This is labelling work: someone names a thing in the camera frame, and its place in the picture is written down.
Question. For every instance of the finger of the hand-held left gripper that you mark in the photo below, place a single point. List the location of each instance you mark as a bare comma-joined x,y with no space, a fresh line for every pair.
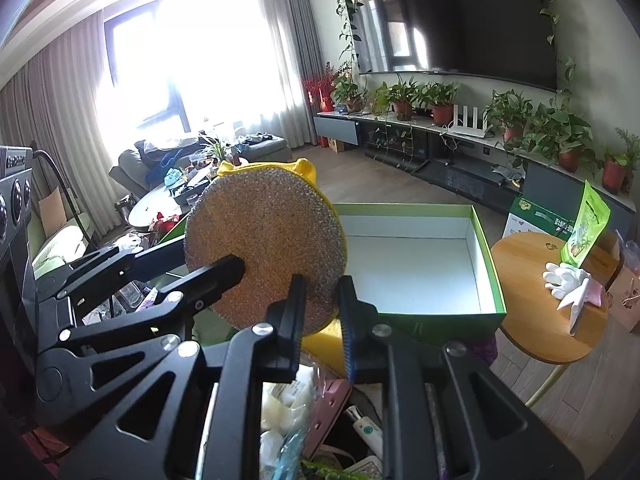
215,272
115,265

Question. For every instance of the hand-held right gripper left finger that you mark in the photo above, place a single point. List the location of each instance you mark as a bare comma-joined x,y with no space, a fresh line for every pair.
299,325

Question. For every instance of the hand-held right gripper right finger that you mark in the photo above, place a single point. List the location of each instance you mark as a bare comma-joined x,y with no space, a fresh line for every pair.
350,340

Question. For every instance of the round yellow scouring sponge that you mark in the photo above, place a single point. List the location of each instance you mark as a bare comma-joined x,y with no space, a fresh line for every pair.
265,225

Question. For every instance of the green cardboard box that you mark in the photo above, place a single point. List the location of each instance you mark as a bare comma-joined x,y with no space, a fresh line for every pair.
174,232
425,270

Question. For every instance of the yellow sponge block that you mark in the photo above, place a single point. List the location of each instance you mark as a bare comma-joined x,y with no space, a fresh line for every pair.
322,347

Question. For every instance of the cardboard sheet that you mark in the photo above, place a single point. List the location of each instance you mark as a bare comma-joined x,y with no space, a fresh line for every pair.
52,215

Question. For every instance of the green cushioned chair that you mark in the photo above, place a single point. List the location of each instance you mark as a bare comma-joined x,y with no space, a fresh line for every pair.
55,250

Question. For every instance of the oval coffee table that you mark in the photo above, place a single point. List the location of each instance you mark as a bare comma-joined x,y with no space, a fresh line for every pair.
145,210

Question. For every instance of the clear bag of cotton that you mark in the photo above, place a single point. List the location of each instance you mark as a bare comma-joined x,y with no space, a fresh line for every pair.
280,405

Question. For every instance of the beige curtain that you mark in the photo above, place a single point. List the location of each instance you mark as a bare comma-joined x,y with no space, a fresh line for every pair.
60,110

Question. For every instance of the pile of clothes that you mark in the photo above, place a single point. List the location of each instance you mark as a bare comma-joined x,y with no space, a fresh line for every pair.
165,157

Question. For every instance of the small spider plant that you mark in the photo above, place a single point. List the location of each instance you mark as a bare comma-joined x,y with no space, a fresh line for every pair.
218,152

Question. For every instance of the grey sofa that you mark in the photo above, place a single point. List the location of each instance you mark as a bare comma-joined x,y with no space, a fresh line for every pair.
265,149

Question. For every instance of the window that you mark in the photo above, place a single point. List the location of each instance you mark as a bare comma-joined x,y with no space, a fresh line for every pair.
130,60

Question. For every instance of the round wooden side table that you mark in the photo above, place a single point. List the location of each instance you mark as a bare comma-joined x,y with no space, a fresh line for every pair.
525,280

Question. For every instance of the red flower arrangement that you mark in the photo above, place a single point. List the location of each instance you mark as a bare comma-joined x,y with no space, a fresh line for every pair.
317,85

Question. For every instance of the white gloves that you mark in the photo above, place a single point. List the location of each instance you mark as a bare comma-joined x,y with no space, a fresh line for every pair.
562,275

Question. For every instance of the potted green plant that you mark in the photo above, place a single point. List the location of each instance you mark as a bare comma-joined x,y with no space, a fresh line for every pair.
350,95
442,112
402,107
511,130

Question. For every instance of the green printed carton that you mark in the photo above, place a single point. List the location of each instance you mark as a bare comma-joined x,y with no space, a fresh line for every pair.
535,210

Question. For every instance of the white triangular stand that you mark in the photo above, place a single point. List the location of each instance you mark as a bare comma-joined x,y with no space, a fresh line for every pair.
575,310

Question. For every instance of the grey curtain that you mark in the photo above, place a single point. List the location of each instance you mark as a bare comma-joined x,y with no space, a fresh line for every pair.
295,60

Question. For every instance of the white router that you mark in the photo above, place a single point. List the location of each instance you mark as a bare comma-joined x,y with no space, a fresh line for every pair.
470,130

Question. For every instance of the pink cloth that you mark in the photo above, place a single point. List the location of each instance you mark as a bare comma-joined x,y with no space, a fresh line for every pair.
596,294

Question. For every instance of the green snack pouch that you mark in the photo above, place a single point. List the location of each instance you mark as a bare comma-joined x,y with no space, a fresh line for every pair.
585,230

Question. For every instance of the brown cardboard box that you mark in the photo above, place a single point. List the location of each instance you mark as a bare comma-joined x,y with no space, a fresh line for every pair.
607,265

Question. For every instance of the brown paper bag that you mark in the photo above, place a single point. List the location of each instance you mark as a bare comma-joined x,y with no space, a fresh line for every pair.
625,295

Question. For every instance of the large bushy potted plant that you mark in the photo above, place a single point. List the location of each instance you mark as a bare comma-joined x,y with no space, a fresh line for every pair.
567,157

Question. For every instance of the trailing vine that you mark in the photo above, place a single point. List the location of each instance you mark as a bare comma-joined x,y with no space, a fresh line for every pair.
347,20
550,15

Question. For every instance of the potted fern plant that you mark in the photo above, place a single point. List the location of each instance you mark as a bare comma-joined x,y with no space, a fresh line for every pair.
614,172

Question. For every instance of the wall-mounted television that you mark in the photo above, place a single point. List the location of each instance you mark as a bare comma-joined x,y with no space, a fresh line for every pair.
450,20

